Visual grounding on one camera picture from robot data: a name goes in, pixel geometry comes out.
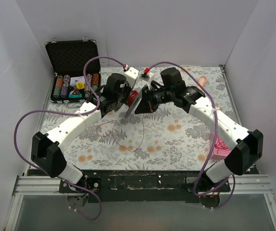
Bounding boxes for black cable spool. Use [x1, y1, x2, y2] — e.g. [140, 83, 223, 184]
[125, 89, 142, 118]

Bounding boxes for red thin cable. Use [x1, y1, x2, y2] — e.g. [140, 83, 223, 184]
[96, 113, 146, 153]

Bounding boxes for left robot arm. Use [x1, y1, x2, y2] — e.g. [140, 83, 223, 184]
[31, 68, 138, 193]

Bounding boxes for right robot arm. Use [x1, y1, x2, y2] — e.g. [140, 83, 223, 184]
[135, 67, 263, 193]

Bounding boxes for floral table mat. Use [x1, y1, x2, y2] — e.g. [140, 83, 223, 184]
[27, 66, 251, 171]

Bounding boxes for beige toy microphone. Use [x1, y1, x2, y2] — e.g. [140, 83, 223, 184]
[198, 76, 207, 87]

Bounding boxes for black poker chip case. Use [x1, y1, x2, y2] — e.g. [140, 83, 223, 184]
[45, 38, 99, 104]

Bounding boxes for pink plastic box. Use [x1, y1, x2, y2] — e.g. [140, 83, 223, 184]
[211, 136, 231, 161]

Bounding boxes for black front base bar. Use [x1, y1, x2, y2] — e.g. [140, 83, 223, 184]
[58, 170, 227, 204]

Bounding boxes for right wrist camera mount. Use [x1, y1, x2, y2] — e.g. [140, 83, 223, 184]
[139, 68, 155, 89]

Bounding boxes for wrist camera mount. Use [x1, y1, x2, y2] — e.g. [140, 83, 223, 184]
[123, 65, 139, 88]
[139, 68, 155, 89]

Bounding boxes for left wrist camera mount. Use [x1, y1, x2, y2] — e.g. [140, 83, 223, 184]
[123, 65, 139, 88]

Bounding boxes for red cable bundle in box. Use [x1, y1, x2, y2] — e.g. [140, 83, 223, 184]
[214, 137, 231, 152]

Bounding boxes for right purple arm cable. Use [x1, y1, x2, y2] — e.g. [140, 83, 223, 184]
[147, 61, 236, 210]

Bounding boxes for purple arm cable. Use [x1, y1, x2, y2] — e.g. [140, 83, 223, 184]
[147, 61, 236, 210]
[14, 56, 129, 221]

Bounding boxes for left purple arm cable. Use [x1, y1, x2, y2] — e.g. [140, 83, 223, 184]
[14, 56, 129, 221]

